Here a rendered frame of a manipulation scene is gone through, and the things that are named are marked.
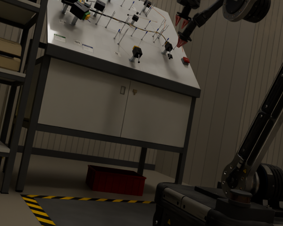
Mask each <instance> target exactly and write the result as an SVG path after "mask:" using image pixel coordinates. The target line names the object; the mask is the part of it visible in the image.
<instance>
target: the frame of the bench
mask: <svg viewBox="0 0 283 226"><path fill-rule="evenodd" d="M50 58H51V57H49V56H46V55H43V56H41V57H39V58H38V59H36V61H35V65H37V64H39V63H41V65H40V71H39V76H38V80H37V85H36V89H35V95H34V99H33V104H32V108H31V114H30V119H29V121H26V120H23V124H22V127H24V128H27V134H26V138H25V143H24V148H23V152H22V158H21V163H20V167H19V172H18V178H17V182H16V187H15V189H16V190H15V191H16V192H22V191H23V190H24V185H25V180H26V176H27V170H28V166H29V161H30V157H31V151H32V146H33V141H34V136H35V131H36V130H37V131H43V132H49V133H55V134H61V135H68V136H74V137H80V138H86V139H94V140H100V141H106V142H112V143H119V144H126V145H132V146H137V147H141V154H140V159H139V165H138V170H137V173H139V174H141V175H143V170H144V164H145V159H146V152H147V148H151V149H157V150H163V151H169V152H177V153H180V154H179V160H178V165H177V172H176V178H175V183H178V184H180V185H181V184H182V179H183V173H184V168H185V162H186V155H187V149H188V144H189V139H190V131H191V126H192V120H193V115H194V109H195V102H196V98H194V97H192V101H191V106H190V113H189V119H188V124H187V129H186V137H185V142H184V148H179V147H173V146H168V145H162V144H157V143H149V142H144V141H138V140H133V139H126V138H120V137H114V136H109V135H102V134H96V133H91V132H85V131H79V130H73V129H67V128H61V127H56V126H48V125H43V124H38V123H37V122H38V117H39V113H40V107H41V102H42V97H43V92H44V87H45V82H46V78H47V73H48V69H49V63H50ZM20 90H21V86H20V88H19V93H18V99H19V95H20ZM18 99H17V103H16V108H15V112H14V117H13V122H12V127H11V131H10V136H9V141H8V146H7V147H8V148H10V144H11V139H12V135H13V129H14V124H15V120H16V116H15V114H16V110H17V105H18ZM7 159H8V158H7V157H5V159H4V165H3V169H2V170H3V173H4V172H5V168H6V163H7Z"/></svg>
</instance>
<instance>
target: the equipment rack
mask: <svg viewBox="0 0 283 226"><path fill-rule="evenodd" d="M47 4H48V0H40V4H36V3H34V2H31V1H28V0H0V22H1V23H4V24H7V25H10V26H14V27H17V28H20V29H23V31H22V37H21V41H20V45H21V47H22V51H21V56H20V60H21V62H20V67H19V71H17V72H15V71H11V70H6V69H3V68H0V83H1V84H5V85H10V86H11V88H10V93H9V98H8V102H7V107H6V111H5V116H4V122H3V126H2V130H1V135H0V165H1V161H2V157H7V158H8V159H7V163H6V168H5V172H4V178H3V182H2V187H1V191H0V193H1V194H9V193H8V192H9V186H10V182H11V177H12V172H13V167H14V162H15V158H16V153H17V148H18V143H19V138H20V134H21V129H22V124H23V119H24V114H25V110H26V105H27V100H28V95H29V90H30V86H31V80H32V76H33V71H34V67H35V61H36V56H37V52H38V47H39V43H40V37H41V32H42V28H43V23H44V17H45V13H46V9H47ZM35 13H36V14H35ZM34 14H35V15H34ZM33 15H34V17H33V18H32V16H33ZM35 23H36V24H35ZM34 24H35V30H34V34H33V39H32V43H31V49H30V54H29V58H28V63H27V68H26V73H25V74H23V73H20V71H21V66H22V60H23V56H24V52H25V47H26V43H27V37H28V33H29V29H30V28H31V27H32V26H33V25H34ZM21 85H23V86H22V92H21V96H20V101H19V105H18V111H17V115H16V120H15V124H14V129H13V135H12V139H11V144H10V148H8V147H7V146H6V145H5V142H6V137H7V133H8V128H9V122H10V118H11V113H12V109H13V104H14V99H15V95H16V90H17V86H21Z"/></svg>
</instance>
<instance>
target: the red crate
mask: <svg viewBox="0 0 283 226"><path fill-rule="evenodd" d="M145 179H146V177H144V176H142V175H141V174H139V173H137V172H135V171H131V170H124V169H115V168H108V167H102V166H95V165H88V171H87V176H86V181H85V183H86V184H87V185H88V186H89V187H90V189H91V190H92V191H101V192H109V193H117V194H126V195H134V196H142V194H143V189H144V184H145Z"/></svg>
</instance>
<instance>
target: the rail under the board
mask: <svg viewBox="0 0 283 226"><path fill-rule="evenodd" d="M44 55H46V56H49V57H52V58H55V59H59V60H62V61H66V62H70V63H73V64H76V65H80V66H84V67H87V68H91V69H94V70H98V71H101V72H105V73H108V74H112V75H116V76H119V77H123V78H126V79H130V80H133V81H137V82H140V83H144V84H147V85H151V86H154V87H158V88H162V89H165V90H168V91H172V92H176V93H179V94H183V95H186V96H190V97H194V98H200V93H201V90H200V89H197V88H194V87H190V86H187V85H184V84H181V83H177V82H174V81H171V80H168V79H164V78H161V77H158V76H154V75H151V74H148V73H144V72H141V71H138V70H134V69H131V68H128V67H125V66H122V65H118V64H115V63H112V62H108V61H105V60H102V59H98V58H95V57H92V56H88V55H85V54H82V53H79V52H75V51H72V50H69V49H66V48H62V47H59V46H56V45H52V44H49V43H48V44H46V45H45V50H44Z"/></svg>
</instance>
